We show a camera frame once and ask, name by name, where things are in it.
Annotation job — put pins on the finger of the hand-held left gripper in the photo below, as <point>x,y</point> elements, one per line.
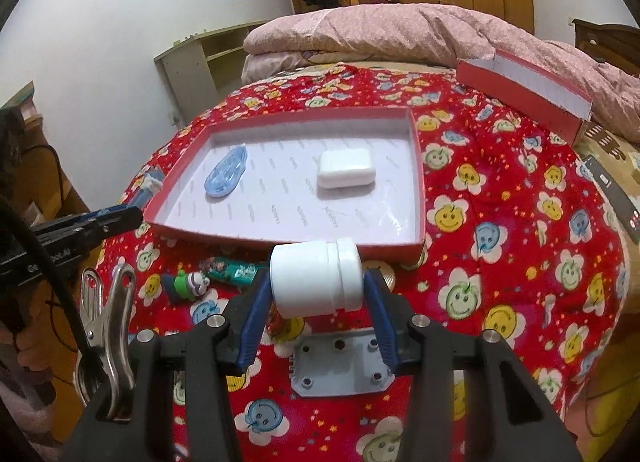
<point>110,224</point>

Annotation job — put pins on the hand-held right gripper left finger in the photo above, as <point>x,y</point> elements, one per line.
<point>252,324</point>

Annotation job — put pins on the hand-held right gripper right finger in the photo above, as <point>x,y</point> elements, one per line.
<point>379,324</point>

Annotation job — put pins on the round wooden disc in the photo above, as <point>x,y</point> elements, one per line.
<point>387,278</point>

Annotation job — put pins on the blue and white clip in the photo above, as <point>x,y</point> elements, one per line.
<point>149,187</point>

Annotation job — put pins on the green tube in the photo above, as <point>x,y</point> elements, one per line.
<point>235,271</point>

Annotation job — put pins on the white plastic jar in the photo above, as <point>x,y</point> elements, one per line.
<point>310,277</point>

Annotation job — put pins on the green and purple toy figure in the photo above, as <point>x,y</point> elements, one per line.
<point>187,286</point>

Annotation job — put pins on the shallow red cardboard box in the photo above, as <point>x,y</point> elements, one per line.
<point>280,197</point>

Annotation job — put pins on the person's left hand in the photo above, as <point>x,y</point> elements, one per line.
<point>32,357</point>

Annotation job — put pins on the wooden desk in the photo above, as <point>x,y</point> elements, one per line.
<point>35,182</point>

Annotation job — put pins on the silver metal spring clip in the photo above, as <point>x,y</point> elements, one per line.
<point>116,322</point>

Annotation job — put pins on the blue clear plastic disc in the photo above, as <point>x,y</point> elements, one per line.
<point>225,175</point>

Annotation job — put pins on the red smiley flower blanket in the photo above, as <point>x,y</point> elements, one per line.
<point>500,252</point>

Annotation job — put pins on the white rounded plastic case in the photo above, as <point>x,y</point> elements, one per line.
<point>345,170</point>

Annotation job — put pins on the beige open shelf unit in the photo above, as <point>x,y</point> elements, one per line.
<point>185,77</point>

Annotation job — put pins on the black remote control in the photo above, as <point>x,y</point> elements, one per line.
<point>615,192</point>

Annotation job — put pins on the red box lid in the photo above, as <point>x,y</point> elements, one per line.
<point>520,92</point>

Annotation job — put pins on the pink quilt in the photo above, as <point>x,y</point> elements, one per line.
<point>400,32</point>

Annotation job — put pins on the dark wooden headboard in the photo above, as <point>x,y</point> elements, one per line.
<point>610,40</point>

